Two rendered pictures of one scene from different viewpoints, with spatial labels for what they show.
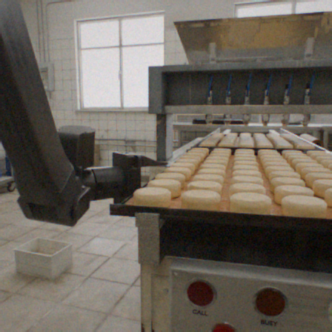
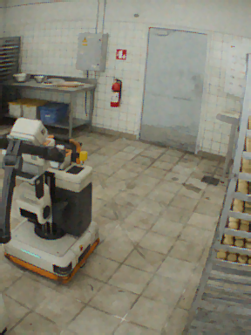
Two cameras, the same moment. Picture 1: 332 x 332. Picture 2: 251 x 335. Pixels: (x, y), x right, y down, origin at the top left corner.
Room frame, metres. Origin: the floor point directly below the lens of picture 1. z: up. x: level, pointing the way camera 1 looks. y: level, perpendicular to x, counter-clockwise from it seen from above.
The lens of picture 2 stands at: (1.56, 0.82, 1.81)
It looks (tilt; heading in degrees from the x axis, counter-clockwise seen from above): 23 degrees down; 185
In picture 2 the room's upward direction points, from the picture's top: 5 degrees clockwise
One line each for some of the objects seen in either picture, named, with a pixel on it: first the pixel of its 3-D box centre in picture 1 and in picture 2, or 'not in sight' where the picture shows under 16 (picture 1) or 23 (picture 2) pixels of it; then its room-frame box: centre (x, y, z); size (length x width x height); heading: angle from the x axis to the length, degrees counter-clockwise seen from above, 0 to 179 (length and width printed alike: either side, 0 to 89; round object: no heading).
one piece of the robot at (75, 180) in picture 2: not in sight; (54, 192); (-0.61, 0.10, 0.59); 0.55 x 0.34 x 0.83; 77
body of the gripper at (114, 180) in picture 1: (110, 182); not in sight; (0.56, 0.09, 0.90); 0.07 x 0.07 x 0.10; 32
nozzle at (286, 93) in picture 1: (287, 98); not in sight; (1.06, -0.40, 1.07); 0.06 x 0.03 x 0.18; 166
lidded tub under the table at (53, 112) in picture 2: not in sight; (53, 112); (-3.87, -1.00, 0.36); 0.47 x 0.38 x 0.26; 163
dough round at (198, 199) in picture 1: (201, 201); not in sight; (0.41, -0.05, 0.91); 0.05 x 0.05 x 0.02
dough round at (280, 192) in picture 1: (293, 196); not in sight; (0.43, -0.18, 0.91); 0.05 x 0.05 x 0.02
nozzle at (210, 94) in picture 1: (209, 98); not in sight; (1.12, -0.16, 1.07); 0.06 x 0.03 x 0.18; 166
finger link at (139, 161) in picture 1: (145, 171); not in sight; (0.60, 0.03, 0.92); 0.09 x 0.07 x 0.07; 122
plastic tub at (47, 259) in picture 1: (44, 257); not in sight; (2.00, 0.78, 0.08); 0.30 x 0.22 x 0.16; 69
